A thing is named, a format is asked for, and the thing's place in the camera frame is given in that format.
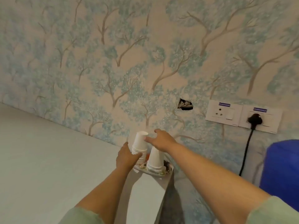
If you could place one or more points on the person's left hand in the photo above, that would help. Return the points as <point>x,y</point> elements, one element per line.
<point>125,158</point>

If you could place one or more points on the person's right hand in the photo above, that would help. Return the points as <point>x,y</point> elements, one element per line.
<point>163,141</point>

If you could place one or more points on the stack of white cups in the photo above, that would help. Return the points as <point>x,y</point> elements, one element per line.
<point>155,158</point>
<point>141,159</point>

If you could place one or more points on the white paper drinking cup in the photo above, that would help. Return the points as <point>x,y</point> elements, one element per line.
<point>140,139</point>

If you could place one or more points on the patterned tray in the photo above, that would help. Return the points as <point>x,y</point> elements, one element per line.
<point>167,169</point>

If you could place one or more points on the person's right forearm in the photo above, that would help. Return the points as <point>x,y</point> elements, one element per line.
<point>217,179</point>

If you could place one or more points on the person's left forearm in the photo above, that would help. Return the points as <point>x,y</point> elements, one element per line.
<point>105,193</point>

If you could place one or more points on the light green left sleeve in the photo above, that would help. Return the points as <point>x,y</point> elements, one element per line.
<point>79,216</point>

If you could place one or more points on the light green sleeve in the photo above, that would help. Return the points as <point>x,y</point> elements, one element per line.
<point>278,209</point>
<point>79,216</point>

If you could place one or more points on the black power plug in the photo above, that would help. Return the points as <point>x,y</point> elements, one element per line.
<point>255,120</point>

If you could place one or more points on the blue bottle cover cloth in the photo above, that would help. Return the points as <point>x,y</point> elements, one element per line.
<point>282,170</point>

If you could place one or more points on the light green right sleeve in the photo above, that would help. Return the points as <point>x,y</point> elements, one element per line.
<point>278,209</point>

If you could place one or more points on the white wall socket plate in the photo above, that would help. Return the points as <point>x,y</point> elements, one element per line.
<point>222,113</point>
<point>272,121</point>

